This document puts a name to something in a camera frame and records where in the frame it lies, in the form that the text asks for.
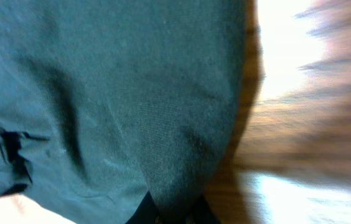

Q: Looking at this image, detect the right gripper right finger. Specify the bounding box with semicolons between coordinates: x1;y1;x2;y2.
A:
187;195;221;224

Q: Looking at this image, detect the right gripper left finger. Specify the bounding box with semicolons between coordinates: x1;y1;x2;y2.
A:
126;192;159;224

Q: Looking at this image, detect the black t-shirt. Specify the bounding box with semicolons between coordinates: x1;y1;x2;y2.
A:
0;0;245;223

